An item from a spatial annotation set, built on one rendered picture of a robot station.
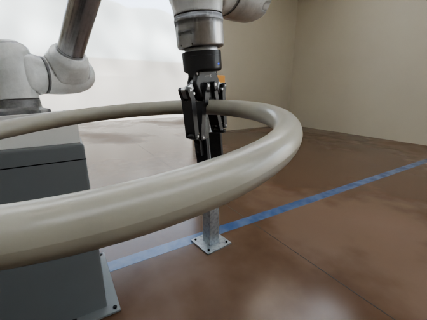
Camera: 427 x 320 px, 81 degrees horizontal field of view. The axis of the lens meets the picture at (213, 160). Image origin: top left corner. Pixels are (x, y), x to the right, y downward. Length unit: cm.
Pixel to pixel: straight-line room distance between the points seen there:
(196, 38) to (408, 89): 580
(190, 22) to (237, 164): 36
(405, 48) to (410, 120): 136
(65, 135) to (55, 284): 62
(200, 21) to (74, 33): 76
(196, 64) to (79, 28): 74
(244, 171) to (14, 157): 101
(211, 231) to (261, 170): 153
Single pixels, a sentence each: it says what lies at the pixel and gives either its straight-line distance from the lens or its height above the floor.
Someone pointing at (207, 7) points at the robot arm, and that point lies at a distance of 49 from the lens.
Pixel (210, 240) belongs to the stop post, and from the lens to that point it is 172.
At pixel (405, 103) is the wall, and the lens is 616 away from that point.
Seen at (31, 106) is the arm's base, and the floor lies 94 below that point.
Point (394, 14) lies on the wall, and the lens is 649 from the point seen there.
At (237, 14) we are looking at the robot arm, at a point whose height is 115.
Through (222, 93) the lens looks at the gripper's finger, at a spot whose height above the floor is 100.
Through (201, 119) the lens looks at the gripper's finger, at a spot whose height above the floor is 95.
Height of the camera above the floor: 101
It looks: 16 degrees down
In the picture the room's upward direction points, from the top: straight up
